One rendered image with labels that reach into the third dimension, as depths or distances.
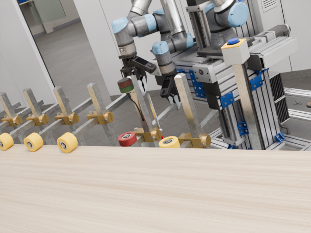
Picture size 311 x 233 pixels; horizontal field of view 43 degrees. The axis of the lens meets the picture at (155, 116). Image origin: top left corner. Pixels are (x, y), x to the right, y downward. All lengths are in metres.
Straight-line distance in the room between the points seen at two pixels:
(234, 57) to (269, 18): 1.14
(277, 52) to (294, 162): 1.02
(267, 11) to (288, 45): 0.35
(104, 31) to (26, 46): 1.36
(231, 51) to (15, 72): 5.10
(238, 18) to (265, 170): 0.93
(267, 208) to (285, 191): 0.08
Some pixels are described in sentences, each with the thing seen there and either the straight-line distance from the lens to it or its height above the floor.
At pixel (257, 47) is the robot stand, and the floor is 0.96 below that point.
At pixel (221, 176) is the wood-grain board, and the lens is 1.27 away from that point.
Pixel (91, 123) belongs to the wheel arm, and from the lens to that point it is 1.94.
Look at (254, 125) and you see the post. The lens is 1.53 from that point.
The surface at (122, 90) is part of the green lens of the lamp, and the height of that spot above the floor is 1.11.
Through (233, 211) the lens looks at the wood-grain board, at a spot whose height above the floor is 0.90.
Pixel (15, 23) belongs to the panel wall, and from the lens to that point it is 5.88.
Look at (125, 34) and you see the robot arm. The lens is 1.74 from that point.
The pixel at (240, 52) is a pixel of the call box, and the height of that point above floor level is 1.19.
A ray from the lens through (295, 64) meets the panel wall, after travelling 4.31.
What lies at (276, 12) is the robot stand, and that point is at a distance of 2.57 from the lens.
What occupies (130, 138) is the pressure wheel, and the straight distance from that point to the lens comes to 1.73.
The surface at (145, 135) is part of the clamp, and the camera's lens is 1.82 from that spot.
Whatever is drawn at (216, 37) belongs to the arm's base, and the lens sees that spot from 2.12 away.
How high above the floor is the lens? 1.58
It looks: 21 degrees down
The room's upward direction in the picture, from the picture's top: 19 degrees counter-clockwise
